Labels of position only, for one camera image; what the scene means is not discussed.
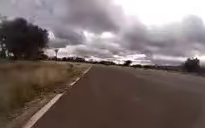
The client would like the distant row of trees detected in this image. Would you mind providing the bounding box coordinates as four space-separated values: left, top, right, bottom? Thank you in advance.
48 56 183 70

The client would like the dark asphalt road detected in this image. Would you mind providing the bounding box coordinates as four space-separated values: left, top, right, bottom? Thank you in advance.
32 63 205 128

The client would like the sign on pole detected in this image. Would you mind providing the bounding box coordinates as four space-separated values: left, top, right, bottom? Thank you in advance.
54 48 60 61

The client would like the dry grass verge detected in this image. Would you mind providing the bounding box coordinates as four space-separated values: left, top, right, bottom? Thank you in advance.
0 59 92 128

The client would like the large dark tree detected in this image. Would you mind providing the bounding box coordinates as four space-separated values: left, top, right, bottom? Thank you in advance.
0 16 50 61

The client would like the small dark tree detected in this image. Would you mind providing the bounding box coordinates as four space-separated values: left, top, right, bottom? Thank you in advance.
183 57 202 74

